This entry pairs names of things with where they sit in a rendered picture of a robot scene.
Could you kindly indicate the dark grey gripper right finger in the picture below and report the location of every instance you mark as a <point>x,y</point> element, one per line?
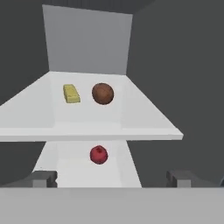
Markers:
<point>180,176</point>

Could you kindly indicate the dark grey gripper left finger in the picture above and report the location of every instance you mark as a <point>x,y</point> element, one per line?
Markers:
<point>43,176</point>

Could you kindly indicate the white fridge shelf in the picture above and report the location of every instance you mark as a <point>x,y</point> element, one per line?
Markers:
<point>87,116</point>
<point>87,170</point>

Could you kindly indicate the yellow butter block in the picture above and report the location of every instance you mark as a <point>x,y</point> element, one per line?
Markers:
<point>71,93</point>

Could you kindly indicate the brown egg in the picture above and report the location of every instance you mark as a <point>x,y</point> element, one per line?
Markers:
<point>102,93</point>

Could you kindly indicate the grey fridge interior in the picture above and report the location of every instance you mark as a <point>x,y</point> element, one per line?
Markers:
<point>175,73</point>

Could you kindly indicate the red apple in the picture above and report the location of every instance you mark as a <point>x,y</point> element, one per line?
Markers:
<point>99,155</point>

